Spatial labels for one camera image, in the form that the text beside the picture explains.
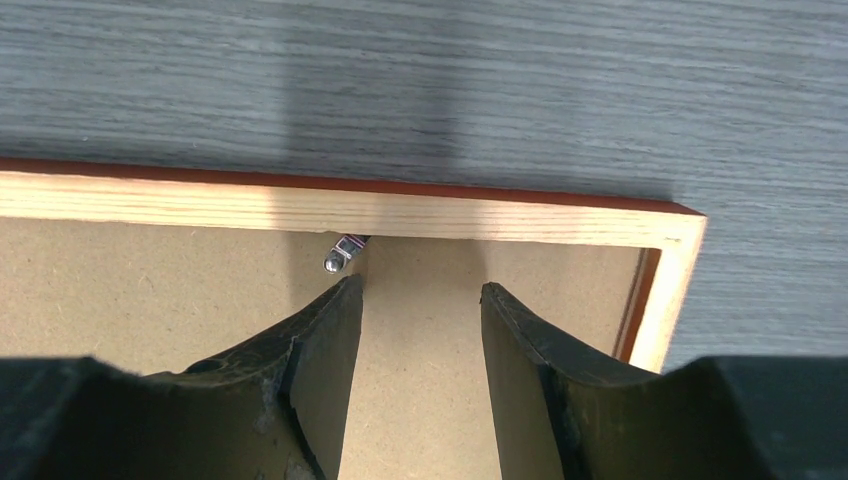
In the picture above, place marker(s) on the orange wooden picture frame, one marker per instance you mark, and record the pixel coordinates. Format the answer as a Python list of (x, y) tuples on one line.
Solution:
[(96, 192)]

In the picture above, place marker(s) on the brown cardboard backing board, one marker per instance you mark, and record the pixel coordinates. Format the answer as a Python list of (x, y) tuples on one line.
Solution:
[(151, 299)]

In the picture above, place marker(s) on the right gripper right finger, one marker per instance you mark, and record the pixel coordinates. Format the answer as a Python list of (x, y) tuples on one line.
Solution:
[(564, 410)]

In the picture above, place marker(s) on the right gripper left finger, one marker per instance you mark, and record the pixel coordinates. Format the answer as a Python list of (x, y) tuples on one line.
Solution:
[(271, 407)]

